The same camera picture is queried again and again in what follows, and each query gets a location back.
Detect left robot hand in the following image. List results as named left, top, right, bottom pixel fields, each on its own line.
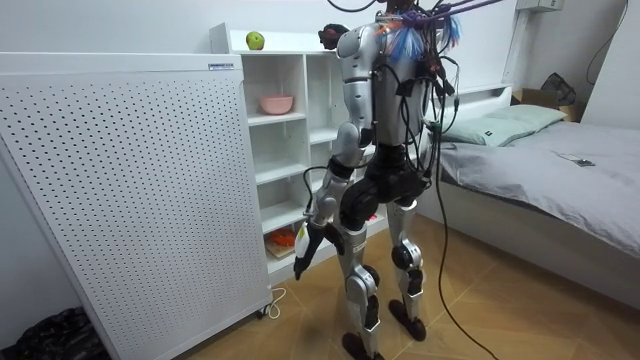
left=292, top=219, right=346, bottom=282

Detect orange soft toy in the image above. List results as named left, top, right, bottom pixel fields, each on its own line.
left=269, top=228, right=298, bottom=249

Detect wooden tray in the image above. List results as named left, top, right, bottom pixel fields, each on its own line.
left=263, top=234, right=297, bottom=260

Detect robot legs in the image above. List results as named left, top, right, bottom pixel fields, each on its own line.
left=339, top=175, right=429, bottom=360

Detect white shelf unit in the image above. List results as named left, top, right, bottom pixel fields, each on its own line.
left=208, top=21, right=431, bottom=287

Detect pink bowl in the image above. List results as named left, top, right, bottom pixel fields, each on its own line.
left=257, top=94, right=295, bottom=116

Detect robot body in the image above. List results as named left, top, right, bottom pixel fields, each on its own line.
left=369, top=0, right=462, bottom=205

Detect white perforated panel cabinet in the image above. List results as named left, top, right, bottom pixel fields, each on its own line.
left=0, top=51, right=274, bottom=360

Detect dark red soft toy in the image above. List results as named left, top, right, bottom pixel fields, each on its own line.
left=317, top=22, right=350, bottom=51

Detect green apple soft toy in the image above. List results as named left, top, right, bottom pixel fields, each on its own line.
left=245, top=30, right=266, bottom=52

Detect light green pillow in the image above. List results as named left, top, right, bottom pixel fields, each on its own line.
left=439, top=103, right=568, bottom=148

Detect grey bed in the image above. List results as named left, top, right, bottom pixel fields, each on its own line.
left=417, top=83, right=640, bottom=311

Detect black plastic bag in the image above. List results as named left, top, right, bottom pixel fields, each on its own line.
left=0, top=305, right=112, bottom=360

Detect cardboard box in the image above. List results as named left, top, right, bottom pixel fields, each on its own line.
left=510, top=87, right=587, bottom=123

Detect white floor cable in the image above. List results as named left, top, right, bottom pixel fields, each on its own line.
left=263, top=286, right=288, bottom=320

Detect black floor cable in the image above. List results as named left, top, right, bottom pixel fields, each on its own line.
left=432, top=124, right=501, bottom=360

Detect cable bundle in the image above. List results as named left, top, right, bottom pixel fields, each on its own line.
left=326, top=0, right=506, bottom=63

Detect black wall cable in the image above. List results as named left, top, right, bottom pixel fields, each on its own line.
left=585, top=0, right=630, bottom=86

